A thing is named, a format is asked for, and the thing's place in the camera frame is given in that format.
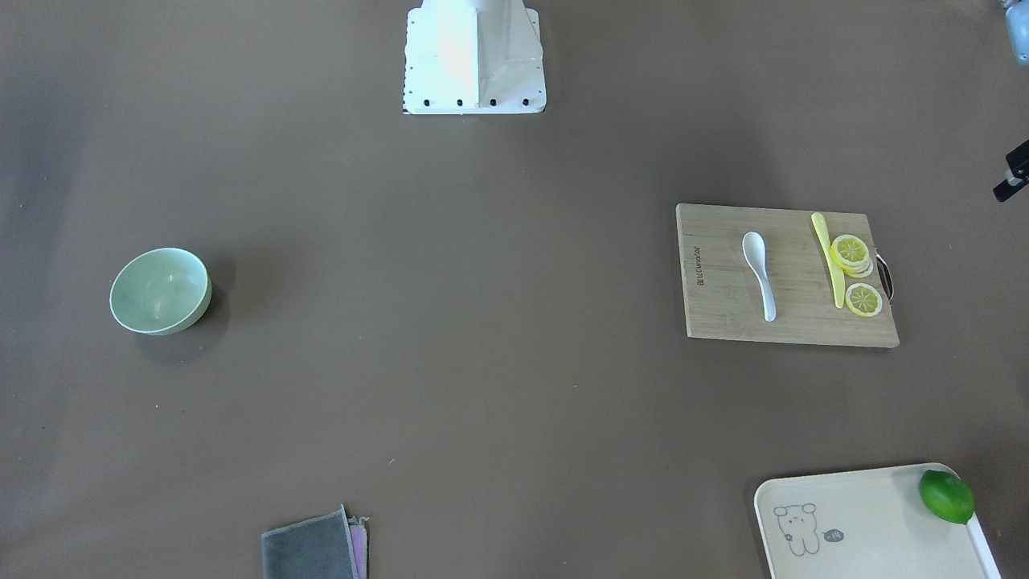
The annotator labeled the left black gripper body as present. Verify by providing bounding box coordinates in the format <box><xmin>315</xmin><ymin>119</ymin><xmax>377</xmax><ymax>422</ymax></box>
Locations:
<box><xmin>993</xmin><ymin>140</ymin><xmax>1029</xmax><ymax>203</ymax></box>

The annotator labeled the white ceramic spoon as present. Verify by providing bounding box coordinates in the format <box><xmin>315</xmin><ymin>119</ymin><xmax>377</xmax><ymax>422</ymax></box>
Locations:
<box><xmin>741</xmin><ymin>231</ymin><xmax>777</xmax><ymax>322</ymax></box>

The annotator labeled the light green bowl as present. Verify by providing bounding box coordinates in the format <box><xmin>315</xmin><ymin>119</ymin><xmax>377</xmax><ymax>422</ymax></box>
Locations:
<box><xmin>108</xmin><ymin>247</ymin><xmax>213</xmax><ymax>336</ymax></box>

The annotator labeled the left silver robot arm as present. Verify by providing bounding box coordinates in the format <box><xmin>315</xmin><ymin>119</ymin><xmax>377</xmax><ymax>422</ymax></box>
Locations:
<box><xmin>993</xmin><ymin>1</ymin><xmax>1028</xmax><ymax>203</ymax></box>

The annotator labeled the single lemon slice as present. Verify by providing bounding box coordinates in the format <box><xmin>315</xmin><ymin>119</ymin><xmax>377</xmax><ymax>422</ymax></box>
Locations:
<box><xmin>844</xmin><ymin>283</ymin><xmax>884</xmax><ymax>318</ymax></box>

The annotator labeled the yellow plastic knife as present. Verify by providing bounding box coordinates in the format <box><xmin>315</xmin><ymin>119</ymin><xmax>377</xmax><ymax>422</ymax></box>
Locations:
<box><xmin>810</xmin><ymin>212</ymin><xmax>846</xmax><ymax>309</ymax></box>

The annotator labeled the bamboo cutting board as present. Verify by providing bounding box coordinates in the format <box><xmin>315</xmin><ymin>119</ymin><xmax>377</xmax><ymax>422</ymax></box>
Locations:
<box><xmin>675</xmin><ymin>203</ymin><xmax>900</xmax><ymax>348</ymax></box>

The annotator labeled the green lime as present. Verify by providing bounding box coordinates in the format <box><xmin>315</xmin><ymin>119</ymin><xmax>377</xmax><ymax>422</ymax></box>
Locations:
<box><xmin>918</xmin><ymin>470</ymin><xmax>975</xmax><ymax>524</ymax></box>

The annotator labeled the cream plastic tray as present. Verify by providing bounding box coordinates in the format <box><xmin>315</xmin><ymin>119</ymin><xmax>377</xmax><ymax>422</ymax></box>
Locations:
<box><xmin>753</xmin><ymin>462</ymin><xmax>1000</xmax><ymax>578</ymax></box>

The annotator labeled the grey folded cloth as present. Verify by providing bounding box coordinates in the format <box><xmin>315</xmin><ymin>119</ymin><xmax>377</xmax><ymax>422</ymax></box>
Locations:
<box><xmin>261</xmin><ymin>505</ymin><xmax>370</xmax><ymax>578</ymax></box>

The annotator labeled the white camera post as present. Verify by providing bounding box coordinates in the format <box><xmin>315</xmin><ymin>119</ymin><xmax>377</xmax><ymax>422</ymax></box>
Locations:
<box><xmin>402</xmin><ymin>1</ymin><xmax>547</xmax><ymax>115</ymax></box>

